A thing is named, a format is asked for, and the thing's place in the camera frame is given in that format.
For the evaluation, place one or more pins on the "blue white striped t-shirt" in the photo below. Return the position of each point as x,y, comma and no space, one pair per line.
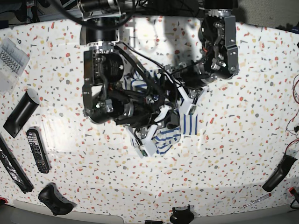
165,137

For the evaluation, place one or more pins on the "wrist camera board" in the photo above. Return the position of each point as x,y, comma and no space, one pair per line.
141,152
192,110

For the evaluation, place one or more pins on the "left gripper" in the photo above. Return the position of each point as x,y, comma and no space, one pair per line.
184,86

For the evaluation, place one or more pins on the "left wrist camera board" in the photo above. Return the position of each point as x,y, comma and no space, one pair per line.
192,110

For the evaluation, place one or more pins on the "red tipped screwdriver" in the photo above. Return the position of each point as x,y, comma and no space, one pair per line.
258,200

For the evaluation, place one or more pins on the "black game controller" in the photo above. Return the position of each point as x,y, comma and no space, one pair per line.
48,197

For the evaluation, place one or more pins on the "small red black clip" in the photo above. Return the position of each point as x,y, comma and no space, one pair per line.
292,190

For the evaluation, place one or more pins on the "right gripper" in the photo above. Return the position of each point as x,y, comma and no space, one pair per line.
142,127

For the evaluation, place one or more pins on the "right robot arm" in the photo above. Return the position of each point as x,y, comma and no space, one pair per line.
115,87

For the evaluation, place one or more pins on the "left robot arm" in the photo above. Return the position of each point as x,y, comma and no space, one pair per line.
217,35

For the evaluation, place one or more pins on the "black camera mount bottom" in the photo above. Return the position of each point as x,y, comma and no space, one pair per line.
181,215

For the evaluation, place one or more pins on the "long black flat bar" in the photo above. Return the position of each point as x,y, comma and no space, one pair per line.
14,169

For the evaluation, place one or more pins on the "black handle tool right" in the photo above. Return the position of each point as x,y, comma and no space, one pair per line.
279,173

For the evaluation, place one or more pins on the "clear plastic screw box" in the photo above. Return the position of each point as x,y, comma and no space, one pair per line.
13,62

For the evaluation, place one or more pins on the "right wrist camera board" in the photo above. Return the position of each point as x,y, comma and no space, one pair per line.
141,152

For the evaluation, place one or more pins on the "black tv remote control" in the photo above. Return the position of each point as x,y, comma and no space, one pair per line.
38,150

